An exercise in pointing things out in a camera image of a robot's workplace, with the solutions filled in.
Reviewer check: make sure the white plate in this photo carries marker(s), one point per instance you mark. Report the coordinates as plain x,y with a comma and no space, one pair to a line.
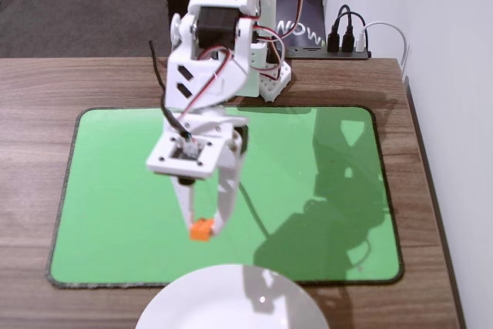
215,302

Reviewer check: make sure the black USB hub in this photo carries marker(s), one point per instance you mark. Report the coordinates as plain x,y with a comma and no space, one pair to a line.
308,53

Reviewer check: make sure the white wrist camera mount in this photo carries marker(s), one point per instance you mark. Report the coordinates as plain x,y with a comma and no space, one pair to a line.
165,159

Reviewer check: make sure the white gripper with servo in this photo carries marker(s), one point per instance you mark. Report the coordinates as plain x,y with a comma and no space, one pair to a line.
227,186

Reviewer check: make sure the green mat with dark edge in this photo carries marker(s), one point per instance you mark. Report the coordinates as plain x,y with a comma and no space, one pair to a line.
115,209

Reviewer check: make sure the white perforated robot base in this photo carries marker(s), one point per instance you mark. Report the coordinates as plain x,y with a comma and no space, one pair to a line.
275,82

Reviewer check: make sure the dark box with NOW print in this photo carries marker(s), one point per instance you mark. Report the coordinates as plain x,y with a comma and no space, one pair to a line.
308,13

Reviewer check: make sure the orange lego block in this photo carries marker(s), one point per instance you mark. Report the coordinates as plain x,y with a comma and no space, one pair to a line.
200,232

